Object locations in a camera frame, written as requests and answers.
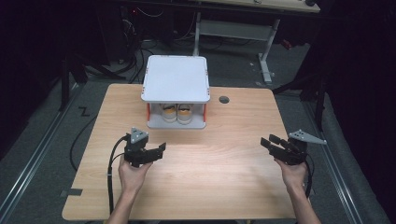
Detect white-legged wooden desk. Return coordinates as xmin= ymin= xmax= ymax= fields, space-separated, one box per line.
xmin=191 ymin=0 xmax=321 ymax=86

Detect black metal stand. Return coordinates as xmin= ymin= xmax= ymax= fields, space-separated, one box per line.
xmin=58 ymin=54 xmax=90 ymax=112

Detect black floor cable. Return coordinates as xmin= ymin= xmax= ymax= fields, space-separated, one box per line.
xmin=68 ymin=113 xmax=99 ymax=173

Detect person's left hand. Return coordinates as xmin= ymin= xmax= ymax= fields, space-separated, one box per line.
xmin=118 ymin=156 xmax=154 ymax=196

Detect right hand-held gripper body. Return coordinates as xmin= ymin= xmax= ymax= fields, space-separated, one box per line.
xmin=270 ymin=129 xmax=328 ymax=166

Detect white sneaker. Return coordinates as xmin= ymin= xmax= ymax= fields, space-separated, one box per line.
xmin=160 ymin=104 xmax=178 ymax=123

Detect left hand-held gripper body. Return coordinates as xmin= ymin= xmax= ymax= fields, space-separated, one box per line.
xmin=123 ymin=126 xmax=158 ymax=169

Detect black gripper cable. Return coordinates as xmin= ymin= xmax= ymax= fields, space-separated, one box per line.
xmin=106 ymin=133 xmax=131 ymax=217
xmin=304 ymin=152 xmax=316 ymax=200

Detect cups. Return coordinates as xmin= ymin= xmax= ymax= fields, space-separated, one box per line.
xmin=177 ymin=104 xmax=194 ymax=126

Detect metal floor rail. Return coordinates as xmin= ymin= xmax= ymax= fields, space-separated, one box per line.
xmin=0 ymin=83 xmax=80 ymax=220
xmin=303 ymin=101 xmax=363 ymax=224

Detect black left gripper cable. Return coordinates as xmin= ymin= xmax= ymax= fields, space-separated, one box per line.
xmin=106 ymin=133 xmax=131 ymax=217

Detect white shoe rack orange posts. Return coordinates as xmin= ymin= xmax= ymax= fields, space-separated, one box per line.
xmin=140 ymin=54 xmax=212 ymax=131

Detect person's right hand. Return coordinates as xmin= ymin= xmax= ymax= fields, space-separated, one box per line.
xmin=273 ymin=157 xmax=309 ymax=191

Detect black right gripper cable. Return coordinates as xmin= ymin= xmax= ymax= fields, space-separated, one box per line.
xmin=304 ymin=152 xmax=316 ymax=200

